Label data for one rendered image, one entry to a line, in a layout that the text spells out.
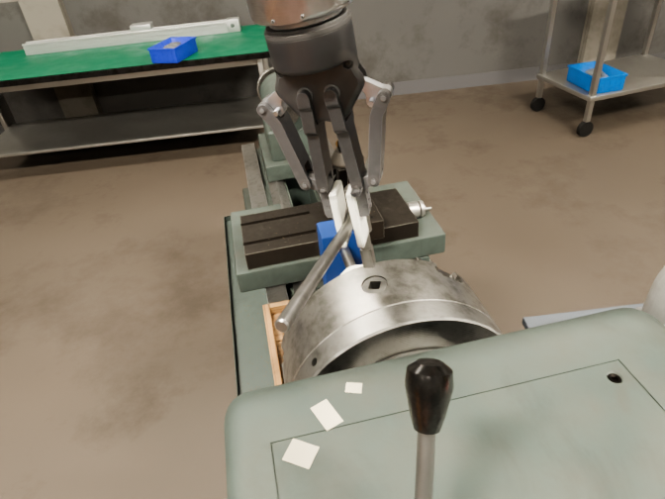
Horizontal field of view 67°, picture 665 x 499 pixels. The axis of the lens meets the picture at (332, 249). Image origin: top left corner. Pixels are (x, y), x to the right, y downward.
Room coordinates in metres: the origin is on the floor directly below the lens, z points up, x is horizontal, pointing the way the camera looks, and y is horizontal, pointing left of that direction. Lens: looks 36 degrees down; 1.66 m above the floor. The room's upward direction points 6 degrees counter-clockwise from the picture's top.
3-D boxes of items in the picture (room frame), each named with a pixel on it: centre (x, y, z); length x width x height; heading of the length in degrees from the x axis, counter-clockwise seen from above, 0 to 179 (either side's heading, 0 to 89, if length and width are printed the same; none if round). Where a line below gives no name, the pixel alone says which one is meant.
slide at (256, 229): (1.09, 0.01, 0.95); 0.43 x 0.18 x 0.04; 99
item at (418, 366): (0.21, -0.05, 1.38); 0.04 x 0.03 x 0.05; 9
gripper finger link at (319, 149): (0.46, 0.00, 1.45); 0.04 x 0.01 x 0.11; 162
